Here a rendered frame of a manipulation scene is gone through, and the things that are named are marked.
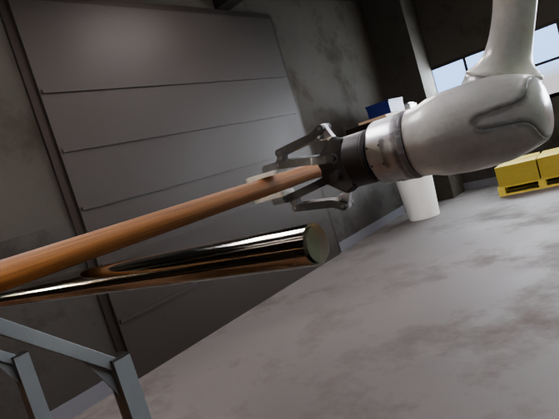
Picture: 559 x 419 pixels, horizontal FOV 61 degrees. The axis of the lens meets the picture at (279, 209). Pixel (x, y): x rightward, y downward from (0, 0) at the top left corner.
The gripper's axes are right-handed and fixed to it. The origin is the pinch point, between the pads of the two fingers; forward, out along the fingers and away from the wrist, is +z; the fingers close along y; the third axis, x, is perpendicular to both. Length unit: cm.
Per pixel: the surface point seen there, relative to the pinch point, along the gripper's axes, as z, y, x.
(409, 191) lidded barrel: 220, 78, 543
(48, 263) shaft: -0.9, 0.2, -38.4
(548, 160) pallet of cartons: 63, 88, 615
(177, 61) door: 281, -128, 262
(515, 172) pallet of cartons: 103, 93, 611
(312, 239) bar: -31.3, 3.2, -35.0
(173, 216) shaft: -1.0, -0.3, -21.5
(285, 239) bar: -29.7, 2.7, -35.7
